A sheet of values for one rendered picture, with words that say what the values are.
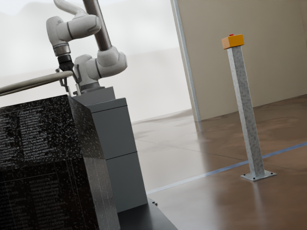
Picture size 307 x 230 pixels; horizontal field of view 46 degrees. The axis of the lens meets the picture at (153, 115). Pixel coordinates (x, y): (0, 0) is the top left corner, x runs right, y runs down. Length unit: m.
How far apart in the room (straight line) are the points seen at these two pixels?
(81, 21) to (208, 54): 5.77
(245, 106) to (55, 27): 1.49
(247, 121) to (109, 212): 1.60
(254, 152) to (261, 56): 5.62
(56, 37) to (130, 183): 1.17
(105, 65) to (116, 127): 0.45
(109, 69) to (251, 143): 1.19
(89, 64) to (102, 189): 1.39
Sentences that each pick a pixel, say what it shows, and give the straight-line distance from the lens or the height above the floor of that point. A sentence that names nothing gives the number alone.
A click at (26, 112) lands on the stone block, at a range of 1.59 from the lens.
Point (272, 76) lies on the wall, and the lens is 8.46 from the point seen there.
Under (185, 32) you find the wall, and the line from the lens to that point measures 7.49.
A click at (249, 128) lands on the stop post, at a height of 0.38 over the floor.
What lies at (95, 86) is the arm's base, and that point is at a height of 0.92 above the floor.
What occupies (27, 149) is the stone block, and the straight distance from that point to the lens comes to 1.46.
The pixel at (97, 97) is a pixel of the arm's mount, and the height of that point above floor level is 0.84.
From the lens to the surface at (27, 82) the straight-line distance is 1.78.
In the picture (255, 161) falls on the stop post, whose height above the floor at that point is 0.13.
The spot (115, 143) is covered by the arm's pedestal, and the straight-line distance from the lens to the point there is 2.58.
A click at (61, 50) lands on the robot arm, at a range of 2.04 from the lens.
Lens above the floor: 0.81
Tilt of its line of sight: 4 degrees down
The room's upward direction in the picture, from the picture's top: 12 degrees counter-clockwise
